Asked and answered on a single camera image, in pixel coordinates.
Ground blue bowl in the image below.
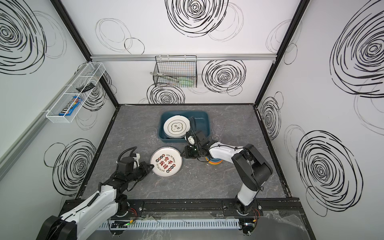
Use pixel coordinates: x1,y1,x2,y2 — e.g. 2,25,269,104
206,157,221,161

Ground orange bowl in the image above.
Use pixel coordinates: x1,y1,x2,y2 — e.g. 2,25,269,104
208,160,223,165

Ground white plate quatrefoil motif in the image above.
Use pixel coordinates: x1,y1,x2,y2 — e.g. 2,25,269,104
163,115,191,139

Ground yellow bowl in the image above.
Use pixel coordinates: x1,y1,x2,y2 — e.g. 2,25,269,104
208,161,223,165

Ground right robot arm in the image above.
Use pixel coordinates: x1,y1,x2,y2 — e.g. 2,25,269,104
182,130,273,216

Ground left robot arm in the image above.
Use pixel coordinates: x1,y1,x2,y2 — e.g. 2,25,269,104
37,155,154,240

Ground teal plastic bin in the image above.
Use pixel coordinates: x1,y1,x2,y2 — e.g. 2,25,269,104
158,110,211,143

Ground green item in basket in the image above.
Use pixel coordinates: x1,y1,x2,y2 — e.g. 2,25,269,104
178,77,195,85

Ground metal tongs in basket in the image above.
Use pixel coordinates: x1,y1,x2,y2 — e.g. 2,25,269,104
150,72,180,83

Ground blue candy packet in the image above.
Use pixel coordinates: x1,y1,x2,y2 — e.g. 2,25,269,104
59,97,83,116

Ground white slotted cable duct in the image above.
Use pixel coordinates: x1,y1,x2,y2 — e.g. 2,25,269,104
98,219,241,231

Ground black wire wall basket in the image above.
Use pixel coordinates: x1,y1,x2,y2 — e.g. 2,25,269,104
152,59,198,88

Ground white wire wall shelf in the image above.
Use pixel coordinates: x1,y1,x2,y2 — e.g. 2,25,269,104
46,63,106,124

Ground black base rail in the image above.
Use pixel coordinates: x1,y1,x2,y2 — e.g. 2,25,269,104
128,198,305,217

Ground left wall aluminium rail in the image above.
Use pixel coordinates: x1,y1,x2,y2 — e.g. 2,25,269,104
1,62,90,181

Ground black corner frame post right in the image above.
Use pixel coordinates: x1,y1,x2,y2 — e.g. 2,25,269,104
255,0,310,107

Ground black corner frame post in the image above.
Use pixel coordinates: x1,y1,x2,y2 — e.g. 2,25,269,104
50,0,120,109
255,0,310,107

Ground black corner frame post left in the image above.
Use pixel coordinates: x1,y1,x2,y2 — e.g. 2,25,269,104
50,0,120,109

